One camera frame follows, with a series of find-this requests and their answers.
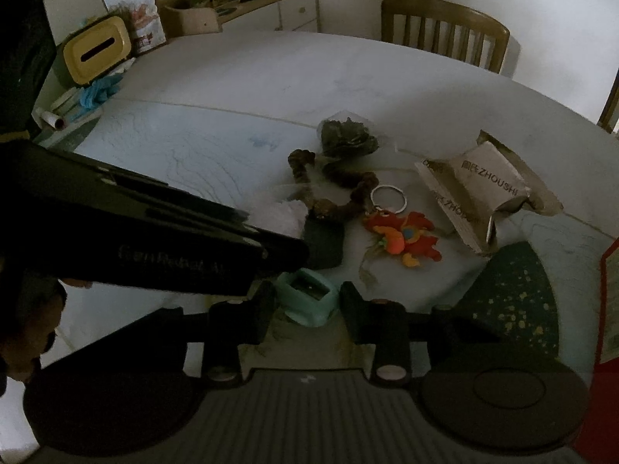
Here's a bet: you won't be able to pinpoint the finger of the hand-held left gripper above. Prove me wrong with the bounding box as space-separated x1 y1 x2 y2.
97 162 310 277

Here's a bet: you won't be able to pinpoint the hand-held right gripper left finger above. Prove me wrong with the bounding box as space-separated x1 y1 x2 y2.
140 280 279 384

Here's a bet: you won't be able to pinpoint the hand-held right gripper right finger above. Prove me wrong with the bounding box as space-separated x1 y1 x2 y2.
340 281 504 384

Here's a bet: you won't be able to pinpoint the white tissue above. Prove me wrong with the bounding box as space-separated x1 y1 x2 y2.
251 198 310 240

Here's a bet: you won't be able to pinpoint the dark green pouch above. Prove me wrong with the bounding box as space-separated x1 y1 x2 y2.
302 217 345 270

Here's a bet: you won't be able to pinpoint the teal small case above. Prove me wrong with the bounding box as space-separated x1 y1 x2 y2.
275 271 339 328

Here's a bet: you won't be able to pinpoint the silver foil packet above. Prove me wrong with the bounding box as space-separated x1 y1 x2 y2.
415 130 564 256

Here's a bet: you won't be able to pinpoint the red shoe box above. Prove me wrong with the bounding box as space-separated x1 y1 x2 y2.
575 239 619 464

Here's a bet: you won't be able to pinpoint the person's left hand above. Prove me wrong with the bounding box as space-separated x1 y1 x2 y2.
0 275 68 384

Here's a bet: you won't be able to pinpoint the white lint roller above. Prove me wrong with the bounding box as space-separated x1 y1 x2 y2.
33 110 68 131

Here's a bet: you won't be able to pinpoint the bag of dried leaves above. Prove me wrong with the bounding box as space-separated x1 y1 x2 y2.
316 110 383 158

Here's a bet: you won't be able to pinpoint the blue gloves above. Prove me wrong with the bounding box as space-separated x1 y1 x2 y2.
77 72 124 109

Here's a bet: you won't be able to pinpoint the yellow tissue box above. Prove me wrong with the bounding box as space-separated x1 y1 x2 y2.
53 15 133 90

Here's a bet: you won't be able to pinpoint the white printed standing bag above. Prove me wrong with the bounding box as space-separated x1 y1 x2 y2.
99 0 168 56

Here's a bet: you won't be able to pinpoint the white wooden sideboard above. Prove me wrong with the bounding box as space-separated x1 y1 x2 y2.
164 0 320 36

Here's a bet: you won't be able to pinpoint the wooden tray box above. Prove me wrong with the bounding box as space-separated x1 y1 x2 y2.
164 2 223 37

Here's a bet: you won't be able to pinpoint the orange plush keychain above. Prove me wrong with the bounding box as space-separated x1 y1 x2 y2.
360 184 443 281

